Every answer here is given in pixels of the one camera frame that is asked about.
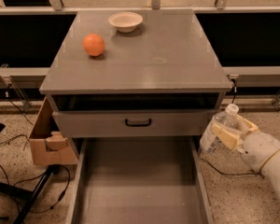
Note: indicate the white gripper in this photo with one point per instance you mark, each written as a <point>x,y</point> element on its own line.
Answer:
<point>260,150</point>

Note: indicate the clear plastic water bottle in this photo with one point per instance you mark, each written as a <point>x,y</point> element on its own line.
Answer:
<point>209,141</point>

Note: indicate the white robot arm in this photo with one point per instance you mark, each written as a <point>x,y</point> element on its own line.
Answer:
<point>271,173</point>

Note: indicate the grey upper drawer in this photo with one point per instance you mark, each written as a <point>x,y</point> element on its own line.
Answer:
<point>137,123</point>

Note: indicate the grey open middle drawer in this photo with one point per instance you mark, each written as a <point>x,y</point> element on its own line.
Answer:
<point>151,180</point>

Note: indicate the grey drawer cabinet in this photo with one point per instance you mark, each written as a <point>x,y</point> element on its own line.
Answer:
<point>165,64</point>

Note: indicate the white paper bowl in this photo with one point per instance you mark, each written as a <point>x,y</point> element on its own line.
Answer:
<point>125,22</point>

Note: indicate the orange fruit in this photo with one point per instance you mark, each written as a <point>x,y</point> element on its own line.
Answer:
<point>93,44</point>

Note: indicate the cardboard box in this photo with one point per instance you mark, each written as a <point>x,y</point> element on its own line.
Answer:
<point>48,146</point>

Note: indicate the black tripod stand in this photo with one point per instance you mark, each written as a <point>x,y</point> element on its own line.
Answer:
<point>28,196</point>

